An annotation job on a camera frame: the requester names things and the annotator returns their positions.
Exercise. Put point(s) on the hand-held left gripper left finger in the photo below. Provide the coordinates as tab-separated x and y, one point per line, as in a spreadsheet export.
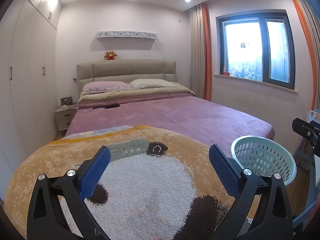
96	172

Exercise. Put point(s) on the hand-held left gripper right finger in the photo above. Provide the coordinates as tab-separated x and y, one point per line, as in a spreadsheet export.
223	171

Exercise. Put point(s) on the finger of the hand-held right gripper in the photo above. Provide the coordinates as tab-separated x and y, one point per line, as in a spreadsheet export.
303	130
316	123

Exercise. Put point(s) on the pale perforated plastic basket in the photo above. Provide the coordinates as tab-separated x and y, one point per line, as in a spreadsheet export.
265	155

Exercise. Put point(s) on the white box with orange print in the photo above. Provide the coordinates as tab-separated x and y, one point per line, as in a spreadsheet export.
314	114

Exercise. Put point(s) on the yellow bear print blanket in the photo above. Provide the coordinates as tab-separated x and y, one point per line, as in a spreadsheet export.
150	180

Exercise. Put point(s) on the white nightstand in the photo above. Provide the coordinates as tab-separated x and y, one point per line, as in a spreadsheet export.
65	121

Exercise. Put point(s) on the flat black device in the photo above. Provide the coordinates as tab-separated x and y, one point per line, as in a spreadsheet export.
98	107

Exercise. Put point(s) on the beige window sill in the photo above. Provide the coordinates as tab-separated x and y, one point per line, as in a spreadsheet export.
255	82

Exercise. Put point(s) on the black remote control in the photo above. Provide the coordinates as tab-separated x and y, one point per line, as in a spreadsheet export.
112	105

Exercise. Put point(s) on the purple bedspread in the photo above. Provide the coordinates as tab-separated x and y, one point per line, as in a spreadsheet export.
175	115

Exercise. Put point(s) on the beige and orange curtain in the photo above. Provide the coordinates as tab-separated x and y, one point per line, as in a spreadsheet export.
310	42
200	55

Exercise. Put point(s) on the beige folded quilt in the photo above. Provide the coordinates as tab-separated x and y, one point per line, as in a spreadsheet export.
135	96

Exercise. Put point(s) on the purple pillow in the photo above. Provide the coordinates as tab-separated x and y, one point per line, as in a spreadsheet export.
107	86

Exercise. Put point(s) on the small red box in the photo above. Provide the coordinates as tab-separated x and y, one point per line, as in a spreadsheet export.
225	74

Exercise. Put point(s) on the dark framed window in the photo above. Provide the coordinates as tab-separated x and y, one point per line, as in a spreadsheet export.
252	47

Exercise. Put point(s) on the small window sticker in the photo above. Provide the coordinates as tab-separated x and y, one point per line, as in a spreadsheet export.
242	45

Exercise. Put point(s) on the beige upholstered bed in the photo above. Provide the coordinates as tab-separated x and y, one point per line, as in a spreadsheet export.
125	71

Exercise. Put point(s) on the white pillow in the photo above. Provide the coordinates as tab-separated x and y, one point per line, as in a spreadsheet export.
152	83

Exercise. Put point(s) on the white wardrobe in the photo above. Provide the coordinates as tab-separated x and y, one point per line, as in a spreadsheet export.
27	80

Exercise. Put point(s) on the red and brown plush toy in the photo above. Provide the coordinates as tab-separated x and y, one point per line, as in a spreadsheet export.
110	55

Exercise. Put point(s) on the dark picture frame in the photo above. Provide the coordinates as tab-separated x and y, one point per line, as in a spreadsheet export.
66	101

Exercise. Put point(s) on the white patterned wall shelf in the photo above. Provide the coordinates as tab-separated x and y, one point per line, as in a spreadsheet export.
125	35

